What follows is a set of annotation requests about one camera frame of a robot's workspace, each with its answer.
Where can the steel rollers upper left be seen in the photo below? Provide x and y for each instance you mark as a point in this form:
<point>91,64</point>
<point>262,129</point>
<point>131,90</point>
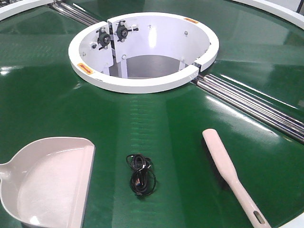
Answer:
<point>74,13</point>

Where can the orange sticker far rim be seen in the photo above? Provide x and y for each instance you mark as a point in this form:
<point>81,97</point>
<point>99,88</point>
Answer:
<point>191,20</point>

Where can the beige hand brush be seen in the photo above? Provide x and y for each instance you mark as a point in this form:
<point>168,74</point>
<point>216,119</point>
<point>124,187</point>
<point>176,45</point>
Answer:
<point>228,172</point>

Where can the white outer rim left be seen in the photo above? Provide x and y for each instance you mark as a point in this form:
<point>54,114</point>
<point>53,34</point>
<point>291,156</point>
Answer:
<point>21,6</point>

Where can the beige plastic dustpan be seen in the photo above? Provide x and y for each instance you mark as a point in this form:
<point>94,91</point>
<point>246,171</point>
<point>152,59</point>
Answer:
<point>45,184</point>

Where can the white outer rim right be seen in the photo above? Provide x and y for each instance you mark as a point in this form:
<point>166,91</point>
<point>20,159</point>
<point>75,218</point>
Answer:
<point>277,10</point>

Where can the orange arrow warning sticker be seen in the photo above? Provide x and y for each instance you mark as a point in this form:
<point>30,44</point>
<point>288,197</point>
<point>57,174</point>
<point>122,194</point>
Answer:
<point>85,68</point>

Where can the white rim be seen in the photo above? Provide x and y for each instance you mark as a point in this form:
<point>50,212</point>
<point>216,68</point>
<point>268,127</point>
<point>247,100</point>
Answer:
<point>21,6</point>
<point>277,10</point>

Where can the left green bearing block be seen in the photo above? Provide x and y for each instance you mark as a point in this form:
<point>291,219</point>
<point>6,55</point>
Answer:
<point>104,38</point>

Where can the green conveyor belt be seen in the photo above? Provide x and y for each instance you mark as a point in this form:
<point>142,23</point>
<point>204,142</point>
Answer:
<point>150,170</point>

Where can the white inner ring guard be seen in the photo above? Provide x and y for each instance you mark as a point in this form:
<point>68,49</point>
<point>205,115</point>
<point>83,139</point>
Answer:
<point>165,53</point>

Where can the steel rollers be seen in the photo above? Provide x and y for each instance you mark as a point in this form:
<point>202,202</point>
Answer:
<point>74,13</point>
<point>252,105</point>

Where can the steel rollers right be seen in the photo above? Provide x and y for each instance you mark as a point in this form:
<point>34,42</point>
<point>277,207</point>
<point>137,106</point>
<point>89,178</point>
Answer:
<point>252,105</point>

